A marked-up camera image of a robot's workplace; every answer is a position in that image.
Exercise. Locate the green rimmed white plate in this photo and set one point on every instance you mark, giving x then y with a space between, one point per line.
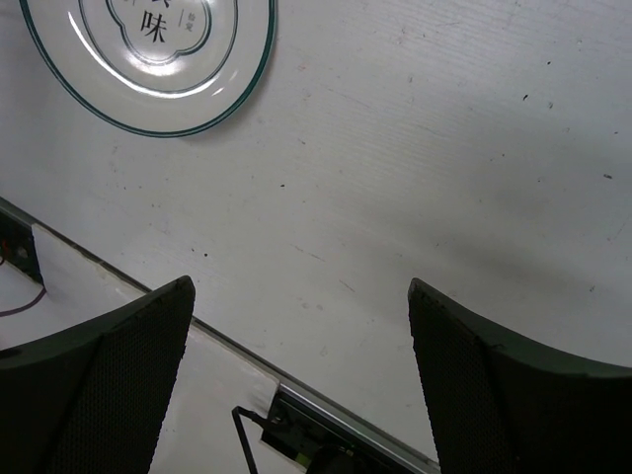
160 69

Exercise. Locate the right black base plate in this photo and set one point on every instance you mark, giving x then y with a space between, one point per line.
306 438

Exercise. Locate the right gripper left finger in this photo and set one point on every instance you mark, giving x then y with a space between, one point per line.
93 398

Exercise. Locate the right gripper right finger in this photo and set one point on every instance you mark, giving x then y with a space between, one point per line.
499 402

